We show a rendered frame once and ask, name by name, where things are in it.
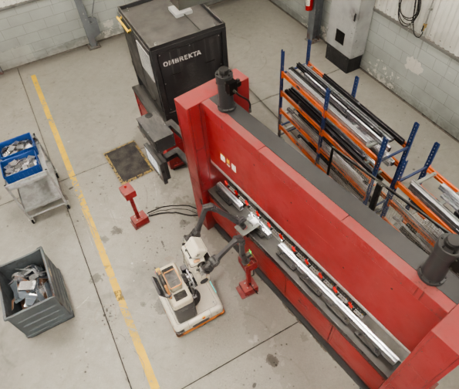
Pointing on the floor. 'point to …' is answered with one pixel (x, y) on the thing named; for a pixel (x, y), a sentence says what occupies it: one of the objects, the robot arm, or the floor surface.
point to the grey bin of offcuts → (32, 293)
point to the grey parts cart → (38, 187)
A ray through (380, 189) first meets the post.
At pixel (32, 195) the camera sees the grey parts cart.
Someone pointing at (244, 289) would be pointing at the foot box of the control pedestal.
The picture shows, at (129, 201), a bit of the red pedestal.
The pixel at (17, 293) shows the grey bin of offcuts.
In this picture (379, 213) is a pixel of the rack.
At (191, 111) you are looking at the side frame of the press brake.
